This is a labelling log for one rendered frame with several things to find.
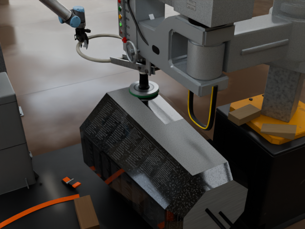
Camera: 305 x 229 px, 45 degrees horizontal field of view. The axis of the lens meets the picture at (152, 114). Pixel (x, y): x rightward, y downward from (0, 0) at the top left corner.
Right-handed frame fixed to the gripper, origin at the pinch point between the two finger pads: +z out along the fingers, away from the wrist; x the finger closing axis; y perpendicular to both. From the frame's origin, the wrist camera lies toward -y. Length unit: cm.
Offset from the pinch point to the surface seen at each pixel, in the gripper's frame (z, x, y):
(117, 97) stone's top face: -2, 68, 52
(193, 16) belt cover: -84, 128, 75
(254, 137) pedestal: -1, 165, 44
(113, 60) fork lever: -8.7, 43.4, 19.4
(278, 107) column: -13, 172, 22
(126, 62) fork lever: -18, 62, 30
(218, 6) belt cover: -93, 140, 78
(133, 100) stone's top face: -3, 80, 49
